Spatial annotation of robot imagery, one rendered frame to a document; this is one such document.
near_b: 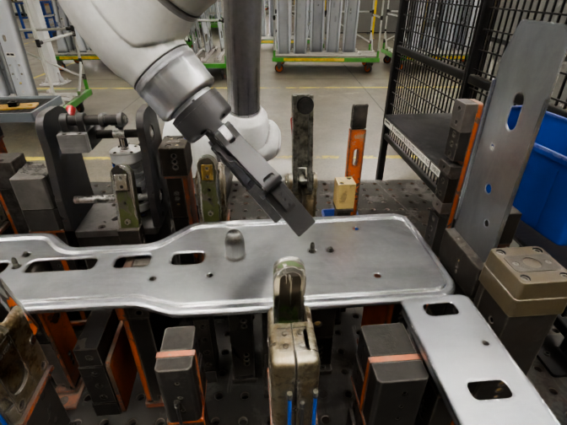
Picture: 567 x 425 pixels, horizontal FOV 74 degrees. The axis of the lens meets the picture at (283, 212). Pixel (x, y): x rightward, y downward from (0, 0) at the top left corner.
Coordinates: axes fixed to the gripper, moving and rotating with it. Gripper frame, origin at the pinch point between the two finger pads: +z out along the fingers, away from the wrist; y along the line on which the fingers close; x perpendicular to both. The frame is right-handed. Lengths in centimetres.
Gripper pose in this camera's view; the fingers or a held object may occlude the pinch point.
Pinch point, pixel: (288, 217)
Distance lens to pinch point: 55.3
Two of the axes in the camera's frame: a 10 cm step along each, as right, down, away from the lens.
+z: 6.3, 7.4, 2.3
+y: -2.4, -1.0, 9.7
